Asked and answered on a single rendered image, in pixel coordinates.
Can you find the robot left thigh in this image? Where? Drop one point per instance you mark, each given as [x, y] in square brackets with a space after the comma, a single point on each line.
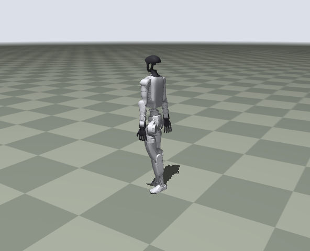
[150, 144]

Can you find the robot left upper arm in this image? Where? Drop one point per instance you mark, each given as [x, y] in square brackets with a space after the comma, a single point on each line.
[145, 84]

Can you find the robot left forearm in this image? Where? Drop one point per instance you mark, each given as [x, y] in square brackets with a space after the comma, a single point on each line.
[143, 110]

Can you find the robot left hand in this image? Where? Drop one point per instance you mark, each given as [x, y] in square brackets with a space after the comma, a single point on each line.
[142, 132]

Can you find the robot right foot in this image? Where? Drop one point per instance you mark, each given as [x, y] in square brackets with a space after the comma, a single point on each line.
[154, 184]

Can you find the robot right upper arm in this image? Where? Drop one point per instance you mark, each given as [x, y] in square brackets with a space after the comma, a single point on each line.
[164, 92]

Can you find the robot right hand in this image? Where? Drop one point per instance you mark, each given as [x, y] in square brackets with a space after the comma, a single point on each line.
[167, 123]

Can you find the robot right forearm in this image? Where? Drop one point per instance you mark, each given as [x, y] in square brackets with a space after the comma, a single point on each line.
[165, 108]

